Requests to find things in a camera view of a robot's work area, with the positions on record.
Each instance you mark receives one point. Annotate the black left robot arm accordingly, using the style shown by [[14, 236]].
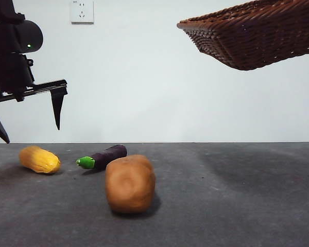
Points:
[[25, 33]]

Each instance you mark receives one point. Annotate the yellow corn cob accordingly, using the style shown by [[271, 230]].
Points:
[[38, 159]]

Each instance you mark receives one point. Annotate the white wall socket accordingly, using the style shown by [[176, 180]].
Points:
[[82, 13]]

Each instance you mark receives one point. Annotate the purple eggplant with green stem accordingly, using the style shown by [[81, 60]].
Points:
[[110, 155]]

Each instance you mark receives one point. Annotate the brown wicker basket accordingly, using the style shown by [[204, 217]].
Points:
[[260, 36]]

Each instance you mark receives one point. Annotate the brown potato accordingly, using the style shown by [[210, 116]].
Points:
[[130, 184]]

